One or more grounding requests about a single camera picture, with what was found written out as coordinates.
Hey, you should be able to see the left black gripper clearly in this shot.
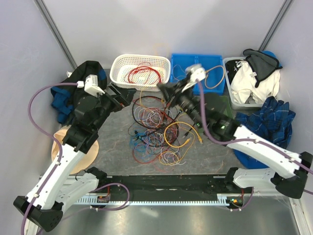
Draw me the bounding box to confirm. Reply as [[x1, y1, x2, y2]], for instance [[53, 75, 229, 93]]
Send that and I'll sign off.
[[92, 82, 136, 131]]

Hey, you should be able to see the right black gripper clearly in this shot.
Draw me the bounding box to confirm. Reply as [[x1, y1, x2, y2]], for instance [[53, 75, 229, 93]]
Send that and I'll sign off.
[[157, 77, 205, 128]]

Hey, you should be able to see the red ethernet cable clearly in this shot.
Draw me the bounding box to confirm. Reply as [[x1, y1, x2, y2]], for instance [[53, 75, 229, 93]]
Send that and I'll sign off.
[[128, 66, 147, 84], [132, 66, 163, 85]]

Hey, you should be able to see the yellow ethernet cable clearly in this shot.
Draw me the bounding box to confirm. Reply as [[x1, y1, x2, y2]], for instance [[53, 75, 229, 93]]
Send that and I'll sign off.
[[164, 121, 204, 148], [204, 65, 225, 89]]

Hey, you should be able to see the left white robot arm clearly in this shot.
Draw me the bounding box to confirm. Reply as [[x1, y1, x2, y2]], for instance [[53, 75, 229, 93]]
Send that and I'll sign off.
[[13, 81, 136, 235]]

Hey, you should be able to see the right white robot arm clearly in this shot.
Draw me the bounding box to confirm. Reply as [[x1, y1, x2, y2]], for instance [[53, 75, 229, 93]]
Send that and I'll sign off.
[[157, 79, 313, 199]]

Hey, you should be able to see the white perforated plastic basket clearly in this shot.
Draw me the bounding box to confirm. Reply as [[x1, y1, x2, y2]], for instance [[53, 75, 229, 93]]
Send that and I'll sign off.
[[110, 54, 171, 92]]

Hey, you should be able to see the blue divided plastic bin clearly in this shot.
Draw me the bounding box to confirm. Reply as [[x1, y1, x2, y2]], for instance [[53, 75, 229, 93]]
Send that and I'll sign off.
[[169, 54, 225, 95]]

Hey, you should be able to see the green plastic tray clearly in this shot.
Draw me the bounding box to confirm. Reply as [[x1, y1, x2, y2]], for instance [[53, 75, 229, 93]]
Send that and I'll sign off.
[[220, 96, 233, 118]]

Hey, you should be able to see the black and blue jacket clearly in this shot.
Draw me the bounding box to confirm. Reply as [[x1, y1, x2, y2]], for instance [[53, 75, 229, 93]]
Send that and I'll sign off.
[[50, 61, 107, 125]]

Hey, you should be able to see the white garment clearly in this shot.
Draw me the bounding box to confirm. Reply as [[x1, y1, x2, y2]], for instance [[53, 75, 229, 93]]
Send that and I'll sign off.
[[231, 60, 280, 103]]

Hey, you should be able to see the beige bucket hat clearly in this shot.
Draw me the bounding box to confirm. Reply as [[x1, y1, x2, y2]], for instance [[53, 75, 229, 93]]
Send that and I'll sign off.
[[51, 125, 99, 175]]

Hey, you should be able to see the grey plastic tub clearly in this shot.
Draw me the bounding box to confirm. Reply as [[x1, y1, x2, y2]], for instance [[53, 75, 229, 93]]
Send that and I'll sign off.
[[223, 56, 263, 110]]

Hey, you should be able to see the grey black-trimmed cloth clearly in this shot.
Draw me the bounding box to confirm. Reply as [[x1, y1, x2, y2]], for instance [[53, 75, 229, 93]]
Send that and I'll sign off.
[[243, 48, 281, 88]]

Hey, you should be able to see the blue cap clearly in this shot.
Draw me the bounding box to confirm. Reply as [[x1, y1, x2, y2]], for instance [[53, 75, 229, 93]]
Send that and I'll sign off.
[[262, 50, 283, 69]]

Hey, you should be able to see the blue plaid shirt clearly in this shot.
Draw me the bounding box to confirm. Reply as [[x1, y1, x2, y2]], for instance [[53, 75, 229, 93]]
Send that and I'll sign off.
[[232, 96, 296, 169]]

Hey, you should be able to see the black thick cable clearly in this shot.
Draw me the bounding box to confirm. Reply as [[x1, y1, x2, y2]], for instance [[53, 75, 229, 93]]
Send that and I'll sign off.
[[132, 95, 198, 128]]

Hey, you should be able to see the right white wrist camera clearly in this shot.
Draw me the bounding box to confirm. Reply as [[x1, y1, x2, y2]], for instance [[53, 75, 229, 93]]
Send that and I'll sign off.
[[181, 64, 206, 93]]

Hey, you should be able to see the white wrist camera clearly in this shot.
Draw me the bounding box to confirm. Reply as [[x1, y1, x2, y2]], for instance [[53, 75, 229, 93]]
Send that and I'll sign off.
[[77, 74, 105, 97], [181, 64, 206, 93]]

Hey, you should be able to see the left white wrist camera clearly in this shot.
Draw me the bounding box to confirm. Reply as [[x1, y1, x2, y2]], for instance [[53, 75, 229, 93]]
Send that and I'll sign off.
[[77, 74, 105, 97]]

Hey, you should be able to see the thin blue wire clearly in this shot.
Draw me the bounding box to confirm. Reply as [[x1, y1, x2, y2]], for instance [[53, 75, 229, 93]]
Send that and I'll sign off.
[[129, 132, 162, 157]]

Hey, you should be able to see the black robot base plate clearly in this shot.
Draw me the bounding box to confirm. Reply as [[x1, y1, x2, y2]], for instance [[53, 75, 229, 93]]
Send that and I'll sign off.
[[98, 174, 251, 202]]

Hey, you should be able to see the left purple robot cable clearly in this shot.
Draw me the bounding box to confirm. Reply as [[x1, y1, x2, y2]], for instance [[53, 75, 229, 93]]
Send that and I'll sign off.
[[21, 82, 130, 235]]

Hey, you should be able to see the slotted cable duct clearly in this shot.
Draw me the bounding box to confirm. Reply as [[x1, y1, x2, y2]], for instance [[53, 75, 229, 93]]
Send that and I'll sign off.
[[73, 193, 245, 206]]

